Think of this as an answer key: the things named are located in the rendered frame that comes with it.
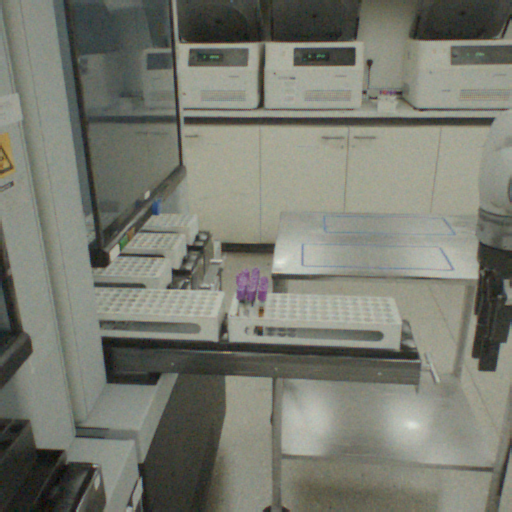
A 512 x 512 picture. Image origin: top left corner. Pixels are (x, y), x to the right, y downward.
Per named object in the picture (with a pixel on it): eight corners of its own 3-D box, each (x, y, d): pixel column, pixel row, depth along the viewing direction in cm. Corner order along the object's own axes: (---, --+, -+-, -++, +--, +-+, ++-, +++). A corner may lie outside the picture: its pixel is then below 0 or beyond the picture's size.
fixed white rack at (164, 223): (80, 246, 141) (77, 224, 139) (94, 233, 150) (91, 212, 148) (192, 249, 138) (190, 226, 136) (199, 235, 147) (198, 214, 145)
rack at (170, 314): (56, 341, 98) (50, 311, 95) (78, 314, 107) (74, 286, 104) (217, 347, 95) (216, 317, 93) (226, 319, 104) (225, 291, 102)
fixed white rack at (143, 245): (54, 270, 127) (50, 245, 125) (72, 254, 136) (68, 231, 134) (178, 273, 124) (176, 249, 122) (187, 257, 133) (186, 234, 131)
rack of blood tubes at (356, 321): (228, 348, 95) (227, 317, 92) (235, 320, 104) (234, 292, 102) (399, 356, 92) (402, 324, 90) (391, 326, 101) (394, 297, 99)
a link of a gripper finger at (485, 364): (500, 335, 93) (502, 337, 92) (494, 369, 96) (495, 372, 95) (482, 334, 93) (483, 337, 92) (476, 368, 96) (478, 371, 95)
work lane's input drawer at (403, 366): (38, 378, 99) (30, 335, 95) (69, 338, 112) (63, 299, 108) (444, 398, 92) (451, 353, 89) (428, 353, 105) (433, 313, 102)
